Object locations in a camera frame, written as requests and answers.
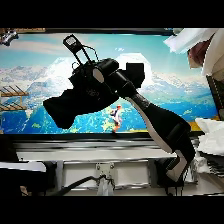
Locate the black garment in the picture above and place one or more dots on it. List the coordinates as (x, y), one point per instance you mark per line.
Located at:
(73, 106)

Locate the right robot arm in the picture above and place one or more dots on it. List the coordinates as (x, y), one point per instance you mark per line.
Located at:
(163, 123)

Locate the red garment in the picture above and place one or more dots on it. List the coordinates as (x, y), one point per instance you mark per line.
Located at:
(198, 53)

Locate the silver frame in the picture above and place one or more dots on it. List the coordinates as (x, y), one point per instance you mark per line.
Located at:
(100, 151)

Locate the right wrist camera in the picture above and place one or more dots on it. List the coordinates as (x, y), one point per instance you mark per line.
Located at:
(70, 41)

